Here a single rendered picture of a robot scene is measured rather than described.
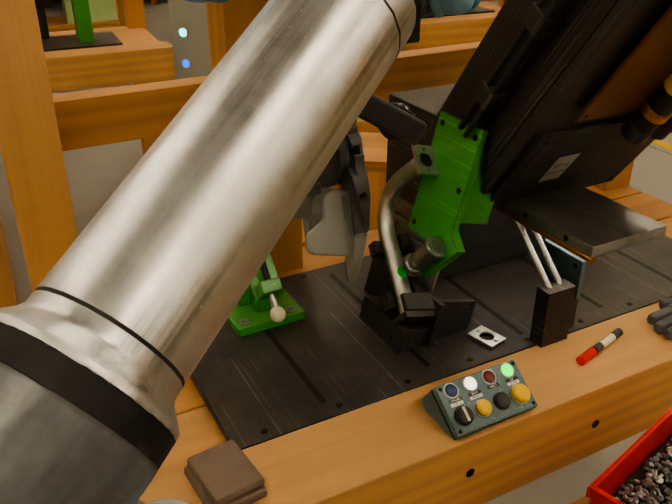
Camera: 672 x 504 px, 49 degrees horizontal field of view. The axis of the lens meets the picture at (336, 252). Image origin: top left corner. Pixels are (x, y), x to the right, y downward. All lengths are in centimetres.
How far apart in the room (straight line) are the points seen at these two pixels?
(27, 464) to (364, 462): 81
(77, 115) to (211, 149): 106
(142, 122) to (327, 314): 49
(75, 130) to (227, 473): 68
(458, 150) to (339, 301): 39
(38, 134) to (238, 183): 98
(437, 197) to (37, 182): 66
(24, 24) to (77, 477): 102
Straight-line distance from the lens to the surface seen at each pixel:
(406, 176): 125
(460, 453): 111
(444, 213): 122
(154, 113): 141
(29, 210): 133
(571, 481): 240
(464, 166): 119
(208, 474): 101
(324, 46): 37
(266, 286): 127
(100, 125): 139
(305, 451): 107
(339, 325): 132
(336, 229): 66
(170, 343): 31
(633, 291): 154
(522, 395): 115
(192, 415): 118
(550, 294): 126
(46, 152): 130
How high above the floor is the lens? 163
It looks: 28 degrees down
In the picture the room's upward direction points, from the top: straight up
